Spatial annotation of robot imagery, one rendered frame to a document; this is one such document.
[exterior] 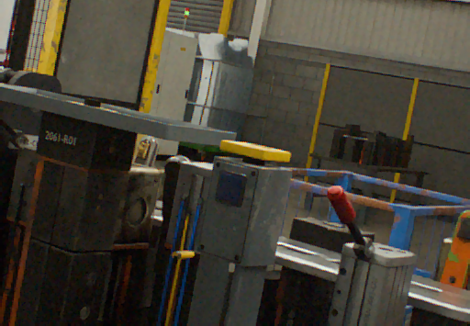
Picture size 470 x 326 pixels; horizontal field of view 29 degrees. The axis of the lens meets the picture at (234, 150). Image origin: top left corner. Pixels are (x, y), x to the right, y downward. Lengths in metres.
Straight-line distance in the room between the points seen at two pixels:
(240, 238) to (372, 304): 0.20
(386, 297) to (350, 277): 0.05
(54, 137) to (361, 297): 0.44
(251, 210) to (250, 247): 0.04
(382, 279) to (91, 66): 3.92
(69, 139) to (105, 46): 3.82
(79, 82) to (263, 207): 3.89
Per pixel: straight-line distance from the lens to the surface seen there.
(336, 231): 1.51
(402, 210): 3.23
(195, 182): 1.23
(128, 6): 5.10
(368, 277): 1.11
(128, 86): 5.21
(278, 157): 1.02
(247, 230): 1.00
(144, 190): 1.36
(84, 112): 1.11
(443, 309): 1.20
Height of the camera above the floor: 1.21
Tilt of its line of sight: 3 degrees down
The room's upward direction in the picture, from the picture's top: 11 degrees clockwise
